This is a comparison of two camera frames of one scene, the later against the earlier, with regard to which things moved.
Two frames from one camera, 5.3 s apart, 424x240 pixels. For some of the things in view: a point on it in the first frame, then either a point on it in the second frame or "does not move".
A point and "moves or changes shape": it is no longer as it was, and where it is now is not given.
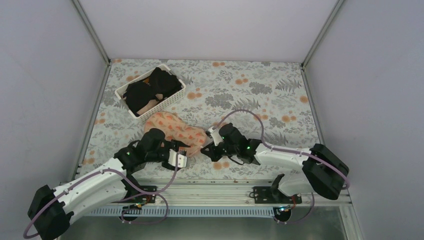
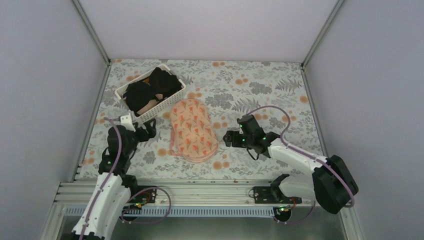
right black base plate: (265, 195) does not move
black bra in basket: (139, 94) does not move
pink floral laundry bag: (189, 138) moves or changes shape
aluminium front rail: (217, 194) does not move
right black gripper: (212, 154) to (229, 134)
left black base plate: (136, 193) does not move
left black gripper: (174, 144) to (151, 132)
